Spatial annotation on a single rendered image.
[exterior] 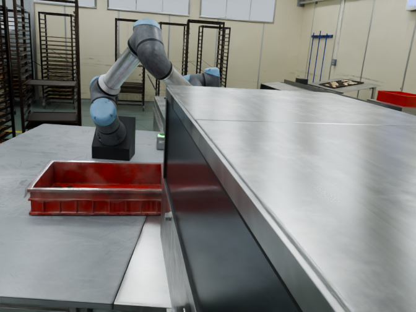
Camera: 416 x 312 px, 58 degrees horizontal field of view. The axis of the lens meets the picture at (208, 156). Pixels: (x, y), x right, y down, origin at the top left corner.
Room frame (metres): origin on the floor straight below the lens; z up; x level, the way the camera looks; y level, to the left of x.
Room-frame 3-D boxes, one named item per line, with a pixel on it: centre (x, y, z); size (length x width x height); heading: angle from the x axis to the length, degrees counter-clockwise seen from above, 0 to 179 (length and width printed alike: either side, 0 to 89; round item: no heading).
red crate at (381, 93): (4.83, -2.39, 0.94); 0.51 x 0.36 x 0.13; 16
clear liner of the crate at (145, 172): (1.36, 0.39, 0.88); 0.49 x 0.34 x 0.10; 99
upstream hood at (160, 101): (2.98, 0.32, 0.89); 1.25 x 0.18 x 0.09; 12
